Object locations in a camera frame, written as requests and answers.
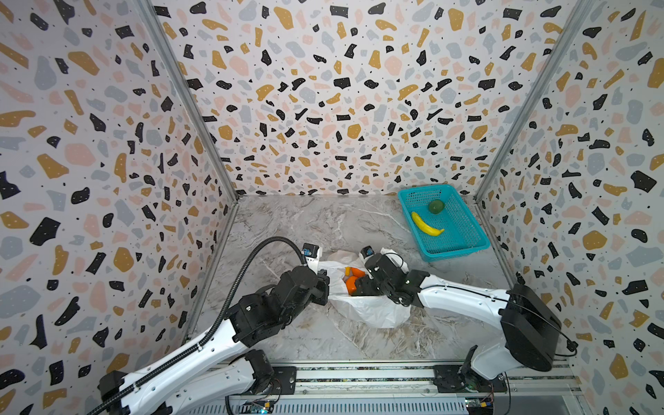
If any white plastic bag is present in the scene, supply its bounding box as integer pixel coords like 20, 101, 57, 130
318, 251, 411, 329

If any teal plastic basket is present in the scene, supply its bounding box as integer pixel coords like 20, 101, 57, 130
398, 184, 490, 262

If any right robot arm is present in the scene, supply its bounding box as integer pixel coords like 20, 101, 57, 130
356, 247, 579, 389

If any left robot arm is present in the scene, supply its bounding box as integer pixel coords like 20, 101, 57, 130
92, 266, 330, 414

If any orange fruit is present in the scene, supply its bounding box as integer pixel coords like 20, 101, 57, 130
344, 267, 366, 296

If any green round fruit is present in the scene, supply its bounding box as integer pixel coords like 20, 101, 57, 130
427, 199, 445, 214

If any yellow banana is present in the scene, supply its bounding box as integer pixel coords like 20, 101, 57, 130
411, 212, 444, 237

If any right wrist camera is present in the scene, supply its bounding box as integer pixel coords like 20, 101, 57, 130
360, 246, 380, 264

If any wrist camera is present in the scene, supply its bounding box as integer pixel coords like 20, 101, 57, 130
302, 243, 322, 273
360, 246, 380, 264

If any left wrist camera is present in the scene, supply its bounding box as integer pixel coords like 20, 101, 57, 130
302, 243, 322, 273

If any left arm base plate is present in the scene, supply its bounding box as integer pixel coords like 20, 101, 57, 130
222, 365, 297, 398

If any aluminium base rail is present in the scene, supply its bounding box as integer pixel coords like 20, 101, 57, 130
177, 361, 592, 414

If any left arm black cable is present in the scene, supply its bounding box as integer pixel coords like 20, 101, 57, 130
85, 236, 308, 415

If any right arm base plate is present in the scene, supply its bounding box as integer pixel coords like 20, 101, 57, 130
433, 365, 508, 394

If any left aluminium corner post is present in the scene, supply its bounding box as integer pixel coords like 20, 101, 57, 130
137, 1, 239, 203

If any aluminium corner post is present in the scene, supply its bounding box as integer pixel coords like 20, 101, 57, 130
474, 0, 593, 205
137, 1, 239, 203

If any right aluminium corner post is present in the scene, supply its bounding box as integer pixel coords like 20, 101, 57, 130
474, 0, 593, 205

